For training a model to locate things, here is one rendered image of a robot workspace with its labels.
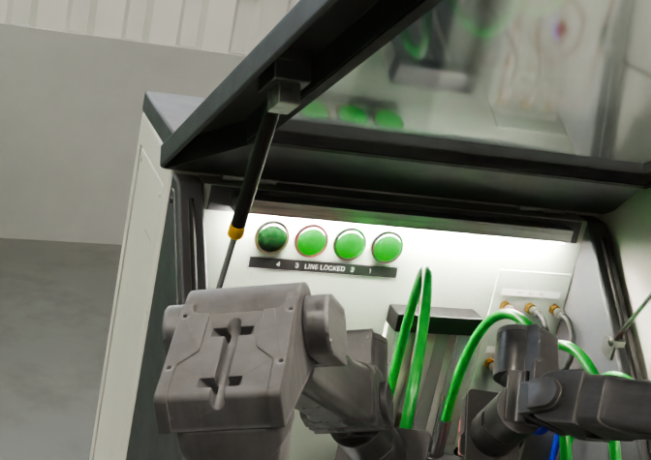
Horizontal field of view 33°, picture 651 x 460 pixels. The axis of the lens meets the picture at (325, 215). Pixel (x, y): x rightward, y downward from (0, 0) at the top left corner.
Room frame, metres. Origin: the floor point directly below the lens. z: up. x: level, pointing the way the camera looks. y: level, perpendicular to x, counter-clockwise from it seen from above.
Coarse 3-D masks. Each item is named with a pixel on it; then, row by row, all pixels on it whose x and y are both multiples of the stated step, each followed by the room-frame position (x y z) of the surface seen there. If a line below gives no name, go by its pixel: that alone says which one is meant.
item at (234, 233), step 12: (264, 108) 1.17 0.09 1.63; (264, 120) 1.17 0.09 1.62; (276, 120) 1.18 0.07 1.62; (264, 132) 1.18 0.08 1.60; (264, 144) 1.19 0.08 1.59; (252, 156) 1.20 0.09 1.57; (264, 156) 1.20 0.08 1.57; (252, 168) 1.20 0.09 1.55; (252, 180) 1.21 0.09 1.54; (240, 192) 1.22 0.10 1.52; (252, 192) 1.22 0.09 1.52; (240, 204) 1.23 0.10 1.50; (240, 216) 1.23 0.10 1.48; (240, 228) 1.24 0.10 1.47; (228, 252) 1.27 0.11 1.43; (228, 264) 1.27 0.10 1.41; (216, 288) 1.29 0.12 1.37
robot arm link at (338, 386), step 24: (168, 312) 0.66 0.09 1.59; (312, 312) 0.65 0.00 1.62; (336, 312) 0.68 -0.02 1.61; (168, 336) 0.65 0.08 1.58; (312, 336) 0.64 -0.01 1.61; (336, 336) 0.66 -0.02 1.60; (336, 360) 0.67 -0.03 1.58; (312, 384) 0.73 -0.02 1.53; (336, 384) 0.80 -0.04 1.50; (360, 384) 0.91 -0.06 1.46; (312, 408) 0.81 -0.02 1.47; (336, 408) 0.83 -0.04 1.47; (360, 408) 0.90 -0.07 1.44
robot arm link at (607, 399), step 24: (576, 384) 1.07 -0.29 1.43; (600, 384) 1.05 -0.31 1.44; (624, 384) 1.04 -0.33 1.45; (648, 384) 1.02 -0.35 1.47; (576, 408) 1.05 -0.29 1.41; (600, 408) 1.03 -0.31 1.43; (624, 408) 1.02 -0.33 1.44; (648, 408) 1.01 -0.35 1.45; (576, 432) 1.08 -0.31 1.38; (600, 432) 1.04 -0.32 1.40; (624, 432) 1.02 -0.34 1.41; (648, 432) 1.00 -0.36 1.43
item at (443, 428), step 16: (496, 320) 1.42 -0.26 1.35; (512, 320) 1.38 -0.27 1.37; (528, 320) 1.36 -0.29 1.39; (480, 336) 1.45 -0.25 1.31; (464, 352) 1.47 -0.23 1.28; (464, 368) 1.47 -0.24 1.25; (448, 400) 1.48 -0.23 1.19; (448, 416) 1.48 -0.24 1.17; (448, 432) 1.48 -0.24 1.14; (432, 448) 1.49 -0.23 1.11; (560, 448) 1.22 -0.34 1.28
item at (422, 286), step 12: (420, 276) 1.39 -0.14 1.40; (432, 276) 1.32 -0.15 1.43; (420, 288) 1.43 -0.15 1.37; (408, 300) 1.46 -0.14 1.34; (420, 300) 1.26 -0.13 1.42; (408, 312) 1.46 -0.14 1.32; (420, 312) 1.24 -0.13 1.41; (408, 324) 1.47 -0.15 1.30; (420, 324) 1.22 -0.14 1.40; (408, 336) 1.48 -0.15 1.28; (420, 336) 1.20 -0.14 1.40; (396, 348) 1.48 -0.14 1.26; (420, 348) 1.19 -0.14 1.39; (396, 360) 1.48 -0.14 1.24; (420, 360) 1.18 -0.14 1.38; (396, 372) 1.49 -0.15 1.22; (420, 372) 1.17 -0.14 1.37; (408, 384) 1.16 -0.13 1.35; (408, 396) 1.15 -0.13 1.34; (408, 408) 1.14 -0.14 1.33; (408, 420) 1.13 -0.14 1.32
